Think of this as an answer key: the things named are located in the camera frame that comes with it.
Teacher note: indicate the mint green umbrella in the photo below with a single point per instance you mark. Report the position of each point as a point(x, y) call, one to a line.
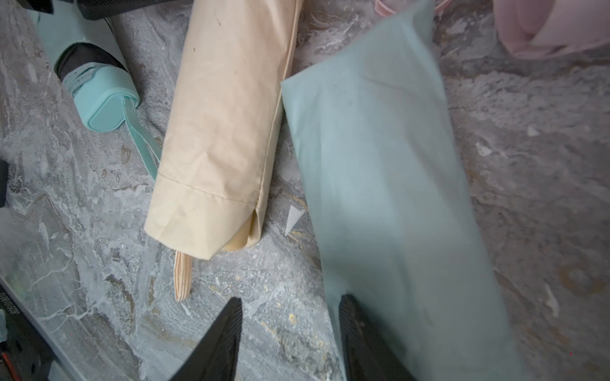
point(87, 60)

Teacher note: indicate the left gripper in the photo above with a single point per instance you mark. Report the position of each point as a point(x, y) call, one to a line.
point(91, 9)

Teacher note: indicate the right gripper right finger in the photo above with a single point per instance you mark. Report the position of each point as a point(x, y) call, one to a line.
point(366, 355)

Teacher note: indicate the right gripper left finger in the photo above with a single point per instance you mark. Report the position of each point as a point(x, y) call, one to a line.
point(215, 358)

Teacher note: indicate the pink umbrella left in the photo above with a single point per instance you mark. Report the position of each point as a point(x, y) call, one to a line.
point(537, 30)

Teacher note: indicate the beige umbrella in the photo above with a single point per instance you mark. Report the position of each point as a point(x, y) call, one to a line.
point(211, 190)

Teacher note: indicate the mint green sleeve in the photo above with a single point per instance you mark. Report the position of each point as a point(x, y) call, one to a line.
point(390, 205)

